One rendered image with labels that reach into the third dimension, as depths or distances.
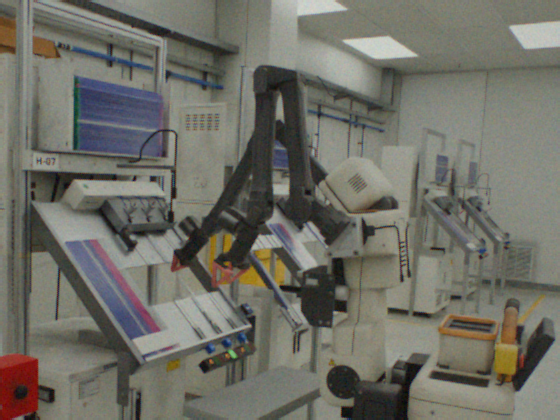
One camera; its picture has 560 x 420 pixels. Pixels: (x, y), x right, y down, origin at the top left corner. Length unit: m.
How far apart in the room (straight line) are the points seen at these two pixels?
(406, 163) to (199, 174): 3.56
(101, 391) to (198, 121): 1.77
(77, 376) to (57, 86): 1.03
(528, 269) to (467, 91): 2.63
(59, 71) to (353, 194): 1.13
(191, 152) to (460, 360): 2.19
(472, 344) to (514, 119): 8.01
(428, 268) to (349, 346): 4.87
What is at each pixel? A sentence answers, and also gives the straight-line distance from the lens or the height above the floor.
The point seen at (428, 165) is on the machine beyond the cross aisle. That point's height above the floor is 1.54.
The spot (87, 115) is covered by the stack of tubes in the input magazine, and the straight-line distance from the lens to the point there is 2.42.
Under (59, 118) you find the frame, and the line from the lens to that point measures 2.37.
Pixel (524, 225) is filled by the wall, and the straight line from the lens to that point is 9.68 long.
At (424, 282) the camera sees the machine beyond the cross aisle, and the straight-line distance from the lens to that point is 6.79.
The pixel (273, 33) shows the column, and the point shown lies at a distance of 5.73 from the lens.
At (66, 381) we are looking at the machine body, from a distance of 2.29.
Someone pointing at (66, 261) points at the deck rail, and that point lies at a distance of 2.20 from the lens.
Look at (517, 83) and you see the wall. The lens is 9.82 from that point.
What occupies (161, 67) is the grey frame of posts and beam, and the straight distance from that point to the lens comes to 2.86.
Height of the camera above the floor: 1.30
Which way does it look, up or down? 7 degrees down
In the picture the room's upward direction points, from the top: 2 degrees clockwise
